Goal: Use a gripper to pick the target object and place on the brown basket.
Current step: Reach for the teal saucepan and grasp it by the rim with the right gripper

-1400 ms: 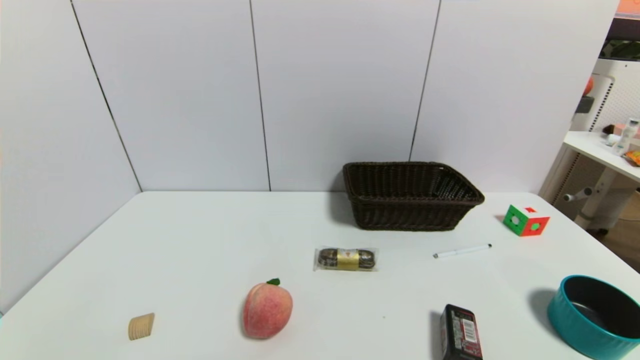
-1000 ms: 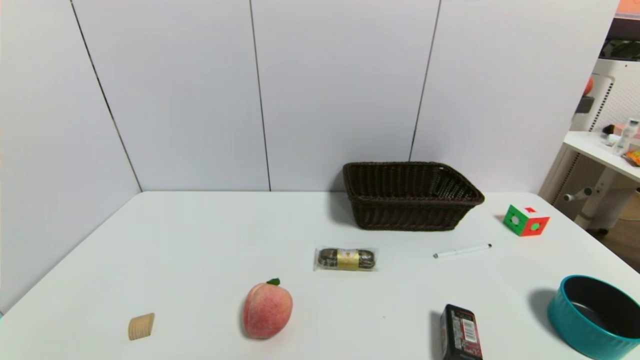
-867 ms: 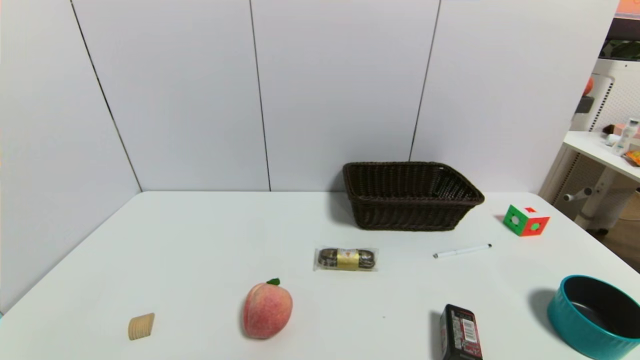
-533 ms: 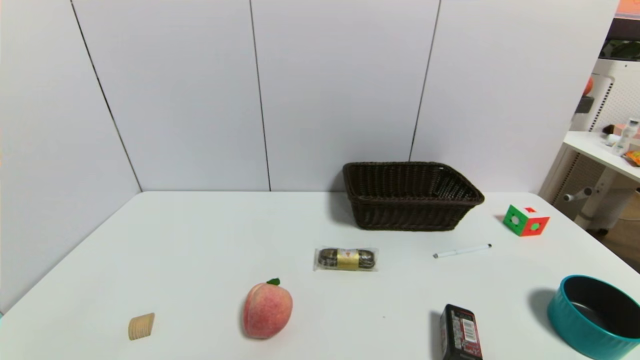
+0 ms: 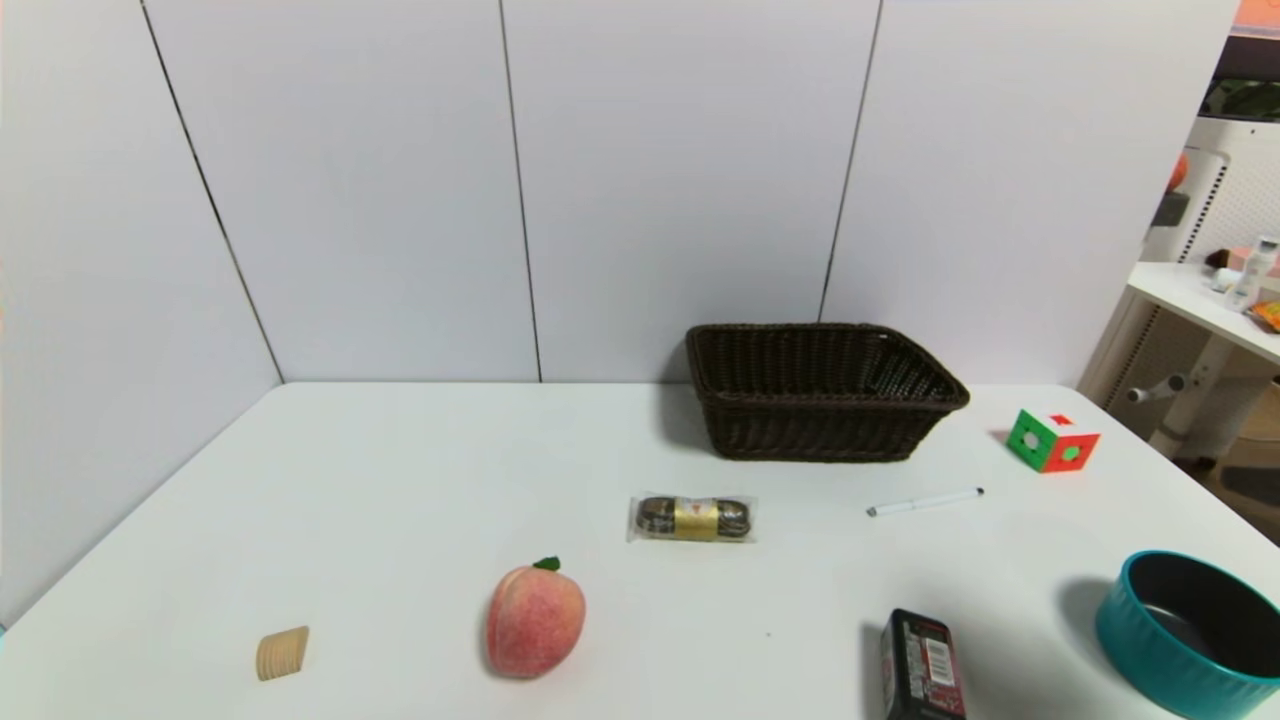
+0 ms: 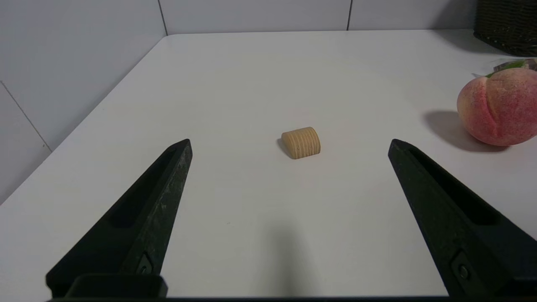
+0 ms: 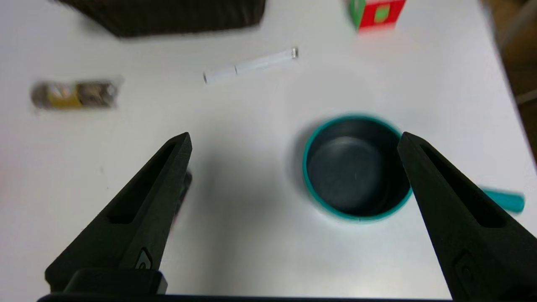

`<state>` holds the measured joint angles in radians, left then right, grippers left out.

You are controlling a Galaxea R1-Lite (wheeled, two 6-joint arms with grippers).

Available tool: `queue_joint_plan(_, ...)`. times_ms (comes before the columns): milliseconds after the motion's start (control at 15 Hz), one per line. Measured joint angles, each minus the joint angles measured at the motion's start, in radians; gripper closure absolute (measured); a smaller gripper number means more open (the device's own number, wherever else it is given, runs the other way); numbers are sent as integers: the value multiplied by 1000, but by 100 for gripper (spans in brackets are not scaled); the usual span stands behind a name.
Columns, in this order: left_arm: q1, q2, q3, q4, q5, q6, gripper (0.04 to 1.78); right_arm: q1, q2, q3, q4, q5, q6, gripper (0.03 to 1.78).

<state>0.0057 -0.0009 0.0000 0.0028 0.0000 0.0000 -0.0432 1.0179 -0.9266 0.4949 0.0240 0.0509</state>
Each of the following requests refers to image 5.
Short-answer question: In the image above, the ridged wooden block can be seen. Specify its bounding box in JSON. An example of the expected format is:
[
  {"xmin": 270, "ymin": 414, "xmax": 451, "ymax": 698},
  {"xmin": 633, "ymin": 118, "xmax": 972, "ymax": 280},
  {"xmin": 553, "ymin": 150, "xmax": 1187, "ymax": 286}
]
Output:
[{"xmin": 255, "ymin": 626, "xmax": 311, "ymax": 683}]

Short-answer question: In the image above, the white bottle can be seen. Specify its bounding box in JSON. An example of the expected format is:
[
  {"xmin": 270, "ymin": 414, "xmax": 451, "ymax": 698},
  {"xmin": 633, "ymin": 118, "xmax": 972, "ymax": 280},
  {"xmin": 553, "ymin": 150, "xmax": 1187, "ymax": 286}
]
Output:
[{"xmin": 1226, "ymin": 235, "xmax": 1280, "ymax": 312}]

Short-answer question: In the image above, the clear wrapped gold-band pack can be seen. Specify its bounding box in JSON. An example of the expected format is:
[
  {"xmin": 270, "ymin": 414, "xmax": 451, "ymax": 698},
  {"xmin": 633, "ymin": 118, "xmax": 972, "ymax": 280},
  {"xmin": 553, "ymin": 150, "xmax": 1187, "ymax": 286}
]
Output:
[{"xmin": 626, "ymin": 493, "xmax": 758, "ymax": 545}]

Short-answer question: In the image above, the teal pan with handle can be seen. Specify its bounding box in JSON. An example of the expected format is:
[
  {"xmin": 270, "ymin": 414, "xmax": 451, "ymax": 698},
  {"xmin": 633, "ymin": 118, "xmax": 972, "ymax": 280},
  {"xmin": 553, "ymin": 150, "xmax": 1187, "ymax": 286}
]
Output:
[{"xmin": 1094, "ymin": 549, "xmax": 1280, "ymax": 720}]

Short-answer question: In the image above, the green orange puzzle cube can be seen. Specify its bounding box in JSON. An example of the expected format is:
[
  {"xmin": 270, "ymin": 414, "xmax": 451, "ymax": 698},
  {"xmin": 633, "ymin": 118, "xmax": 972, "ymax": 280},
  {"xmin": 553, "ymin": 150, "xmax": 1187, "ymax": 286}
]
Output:
[{"xmin": 1006, "ymin": 408, "xmax": 1102, "ymax": 474}]

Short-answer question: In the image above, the brown wicker basket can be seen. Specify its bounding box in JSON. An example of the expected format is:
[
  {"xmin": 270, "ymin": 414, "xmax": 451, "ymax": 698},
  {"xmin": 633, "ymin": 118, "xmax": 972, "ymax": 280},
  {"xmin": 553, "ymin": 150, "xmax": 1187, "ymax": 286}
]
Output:
[{"xmin": 685, "ymin": 322, "xmax": 971, "ymax": 463}]

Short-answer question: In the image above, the black box with barcode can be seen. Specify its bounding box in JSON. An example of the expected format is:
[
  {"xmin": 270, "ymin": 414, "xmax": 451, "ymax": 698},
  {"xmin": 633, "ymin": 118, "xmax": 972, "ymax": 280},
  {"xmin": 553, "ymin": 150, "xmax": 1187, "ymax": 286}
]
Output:
[{"xmin": 879, "ymin": 608, "xmax": 968, "ymax": 720}]

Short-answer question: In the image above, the pink peach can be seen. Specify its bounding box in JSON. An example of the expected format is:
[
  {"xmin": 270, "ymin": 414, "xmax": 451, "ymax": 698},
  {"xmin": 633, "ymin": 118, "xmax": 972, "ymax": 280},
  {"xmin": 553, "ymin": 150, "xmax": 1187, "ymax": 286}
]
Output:
[{"xmin": 485, "ymin": 557, "xmax": 587, "ymax": 680}]

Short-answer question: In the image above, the white pen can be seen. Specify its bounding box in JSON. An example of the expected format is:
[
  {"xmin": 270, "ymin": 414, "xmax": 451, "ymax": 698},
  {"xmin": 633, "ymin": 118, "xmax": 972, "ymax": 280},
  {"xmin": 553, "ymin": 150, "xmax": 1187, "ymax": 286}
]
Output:
[{"xmin": 866, "ymin": 487, "xmax": 986, "ymax": 518}]

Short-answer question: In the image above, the white side desk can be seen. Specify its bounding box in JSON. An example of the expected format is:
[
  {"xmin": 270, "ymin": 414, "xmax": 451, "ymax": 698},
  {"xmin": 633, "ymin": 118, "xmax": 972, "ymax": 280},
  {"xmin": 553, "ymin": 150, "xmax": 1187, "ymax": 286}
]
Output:
[{"xmin": 1078, "ymin": 261, "xmax": 1280, "ymax": 463}]

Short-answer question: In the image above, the white pegboard panel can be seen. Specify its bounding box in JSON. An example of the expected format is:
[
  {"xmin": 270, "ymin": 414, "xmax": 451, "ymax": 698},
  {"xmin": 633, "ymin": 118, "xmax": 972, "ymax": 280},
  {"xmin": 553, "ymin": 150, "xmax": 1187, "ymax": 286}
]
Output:
[{"xmin": 1140, "ymin": 117, "xmax": 1280, "ymax": 267}]

